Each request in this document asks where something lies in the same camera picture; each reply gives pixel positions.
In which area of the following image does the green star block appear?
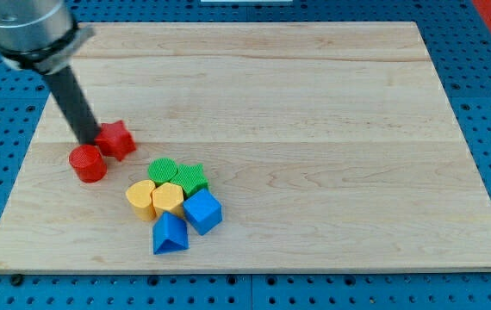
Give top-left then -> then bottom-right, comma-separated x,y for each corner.
171,164 -> 208,198

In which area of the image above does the blue triangular prism block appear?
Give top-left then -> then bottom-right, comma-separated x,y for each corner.
152,212 -> 189,255

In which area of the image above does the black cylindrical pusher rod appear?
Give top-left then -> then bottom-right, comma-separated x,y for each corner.
43,65 -> 101,145

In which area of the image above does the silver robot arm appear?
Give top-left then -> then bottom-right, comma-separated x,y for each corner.
0,0 -> 100,145

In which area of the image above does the yellow heart block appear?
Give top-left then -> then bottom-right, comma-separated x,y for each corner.
125,179 -> 156,221

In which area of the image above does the wooden board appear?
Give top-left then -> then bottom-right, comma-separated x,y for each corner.
0,22 -> 491,275

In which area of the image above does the green cylinder block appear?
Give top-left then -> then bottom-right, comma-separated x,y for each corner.
147,158 -> 177,186

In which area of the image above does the blue cube block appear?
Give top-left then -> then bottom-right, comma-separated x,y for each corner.
183,189 -> 223,235

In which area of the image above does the yellow pentagon block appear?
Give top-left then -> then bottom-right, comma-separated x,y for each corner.
151,183 -> 185,219

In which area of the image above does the red cylinder block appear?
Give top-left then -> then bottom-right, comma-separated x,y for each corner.
68,145 -> 107,183

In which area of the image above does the red star block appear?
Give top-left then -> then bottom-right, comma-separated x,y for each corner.
95,121 -> 137,162

